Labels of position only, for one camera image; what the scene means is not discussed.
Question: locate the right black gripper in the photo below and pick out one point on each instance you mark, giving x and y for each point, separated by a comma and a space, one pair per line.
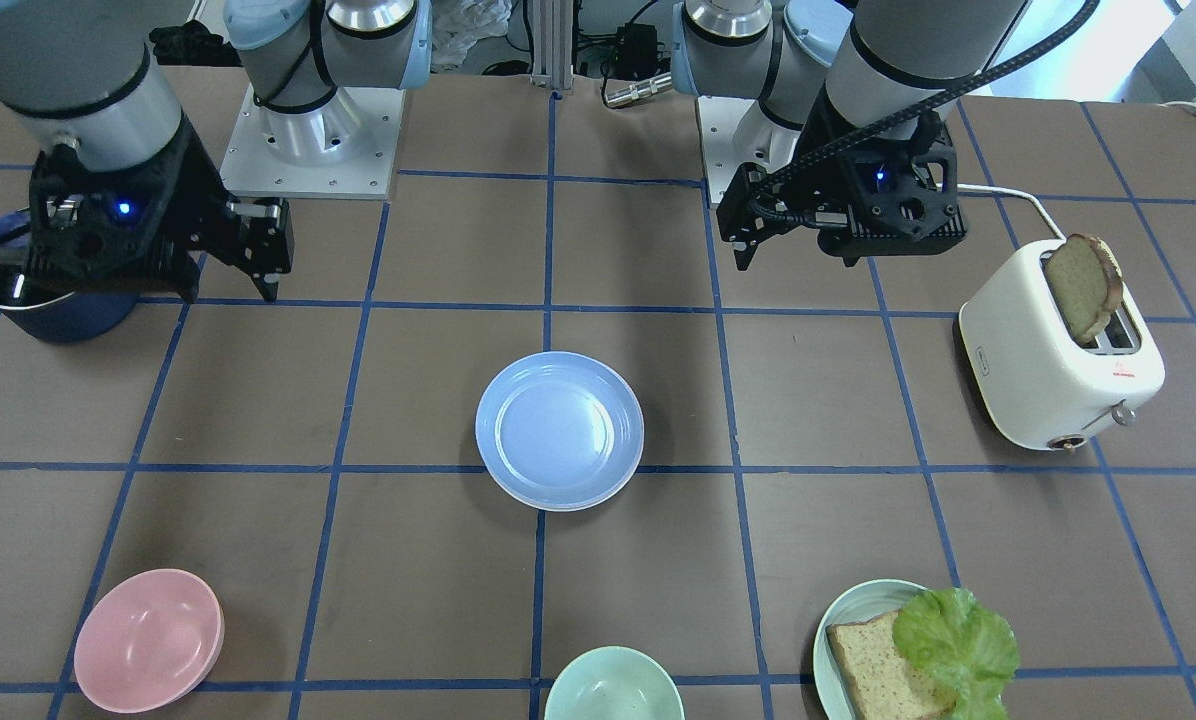
201, 196

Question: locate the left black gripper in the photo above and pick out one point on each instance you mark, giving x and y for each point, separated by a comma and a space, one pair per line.
820, 150

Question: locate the blue plate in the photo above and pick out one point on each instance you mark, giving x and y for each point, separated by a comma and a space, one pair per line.
559, 414

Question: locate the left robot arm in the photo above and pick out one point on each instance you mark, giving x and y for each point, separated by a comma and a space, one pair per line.
844, 131

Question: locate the black power adapter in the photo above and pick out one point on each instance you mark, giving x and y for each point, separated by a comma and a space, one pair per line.
636, 45

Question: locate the dark blue pot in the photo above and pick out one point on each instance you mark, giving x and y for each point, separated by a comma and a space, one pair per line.
49, 315

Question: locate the white crumpled cloth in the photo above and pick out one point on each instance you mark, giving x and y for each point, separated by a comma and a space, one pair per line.
457, 26

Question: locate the white toaster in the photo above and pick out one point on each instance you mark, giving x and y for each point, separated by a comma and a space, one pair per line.
1040, 389

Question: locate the bread slice in toaster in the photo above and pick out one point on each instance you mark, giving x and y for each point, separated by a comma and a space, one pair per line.
1086, 284

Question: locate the pink bowl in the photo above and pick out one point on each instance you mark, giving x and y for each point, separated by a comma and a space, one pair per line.
149, 641

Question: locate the green lettuce leaf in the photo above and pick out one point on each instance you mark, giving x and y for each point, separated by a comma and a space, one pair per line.
962, 646

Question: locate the green plate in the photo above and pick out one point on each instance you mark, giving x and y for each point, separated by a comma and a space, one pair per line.
859, 603

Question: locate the green bowl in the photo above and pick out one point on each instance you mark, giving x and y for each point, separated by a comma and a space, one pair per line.
613, 682

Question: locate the bread slice on plate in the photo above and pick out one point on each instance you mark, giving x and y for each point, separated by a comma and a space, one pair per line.
882, 684

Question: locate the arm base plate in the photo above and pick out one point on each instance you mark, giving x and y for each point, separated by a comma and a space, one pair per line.
345, 150
723, 145

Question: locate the aluminium frame post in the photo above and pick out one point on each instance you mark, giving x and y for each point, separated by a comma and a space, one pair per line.
552, 26

